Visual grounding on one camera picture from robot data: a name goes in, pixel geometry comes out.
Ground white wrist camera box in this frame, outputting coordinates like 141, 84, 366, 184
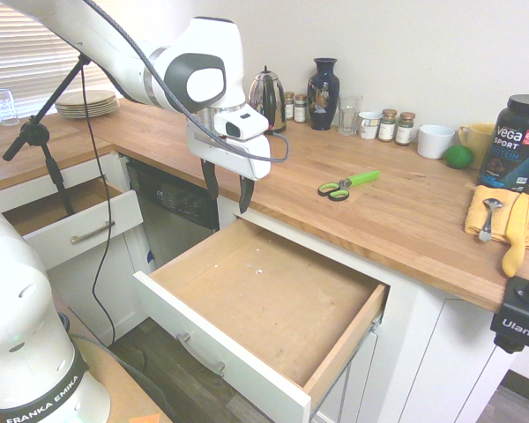
212, 105, 269, 142

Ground yellow folded cloth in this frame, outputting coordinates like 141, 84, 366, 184
463, 184, 529, 254

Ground banana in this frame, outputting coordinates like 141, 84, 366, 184
501, 192, 529, 279

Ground green handled scissors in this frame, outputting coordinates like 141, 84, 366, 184
317, 169, 382, 203

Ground small white cup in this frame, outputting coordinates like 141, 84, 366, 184
358, 110, 384, 141

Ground white mug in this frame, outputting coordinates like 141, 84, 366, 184
417, 124, 457, 160

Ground thin black camera cable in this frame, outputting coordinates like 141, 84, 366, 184
79, 61, 118, 349

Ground white kitchen cabinets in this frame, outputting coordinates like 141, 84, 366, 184
0, 152, 529, 423

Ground bronze lidded spice jar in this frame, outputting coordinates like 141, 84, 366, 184
395, 111, 417, 147
377, 108, 399, 144

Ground white window blinds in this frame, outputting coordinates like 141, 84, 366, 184
0, 0, 138, 122

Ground metal spoon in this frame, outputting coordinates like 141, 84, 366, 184
478, 197, 506, 243

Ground green lime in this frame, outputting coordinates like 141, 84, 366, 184
443, 144, 475, 170

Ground steel kettle with black handle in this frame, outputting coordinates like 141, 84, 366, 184
248, 65, 289, 136

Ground stack of beige plates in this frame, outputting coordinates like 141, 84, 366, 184
55, 89, 121, 120

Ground clear faceted glass tumbler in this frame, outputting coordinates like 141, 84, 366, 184
337, 94, 365, 137

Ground metal handle of large drawer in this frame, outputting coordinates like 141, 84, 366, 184
176, 332, 227, 378

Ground dark blue painted vase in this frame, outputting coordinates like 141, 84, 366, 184
307, 57, 339, 132

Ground black Ulanzi camera mount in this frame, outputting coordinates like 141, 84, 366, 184
489, 259, 529, 354

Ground black Vega protein tub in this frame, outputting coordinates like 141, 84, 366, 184
476, 93, 529, 196

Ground clear ribbed drinking glass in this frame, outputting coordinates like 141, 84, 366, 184
0, 88, 20, 128

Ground black dishwasher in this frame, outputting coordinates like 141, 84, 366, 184
126, 157, 222, 271

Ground yellow mug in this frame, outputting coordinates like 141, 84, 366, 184
457, 122, 497, 171

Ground small open white drawer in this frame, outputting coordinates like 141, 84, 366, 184
2, 174, 145, 272

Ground large open wooden drawer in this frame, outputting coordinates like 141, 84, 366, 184
133, 217, 391, 423

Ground metal handle of small drawer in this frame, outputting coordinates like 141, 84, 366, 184
70, 220, 116, 247

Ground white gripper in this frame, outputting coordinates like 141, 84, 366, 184
185, 121, 272, 215

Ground black camera boom stand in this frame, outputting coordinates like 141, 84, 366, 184
2, 52, 93, 217

